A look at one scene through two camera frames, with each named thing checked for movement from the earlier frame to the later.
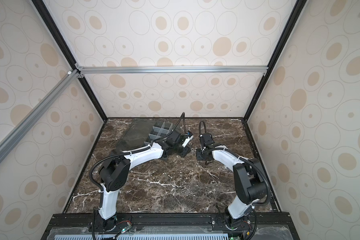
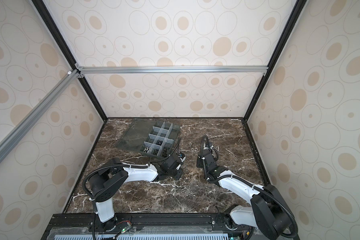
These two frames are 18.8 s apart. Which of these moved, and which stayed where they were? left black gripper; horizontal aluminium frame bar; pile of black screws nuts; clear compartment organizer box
Moved: left black gripper
Stayed: clear compartment organizer box; pile of black screws nuts; horizontal aluminium frame bar
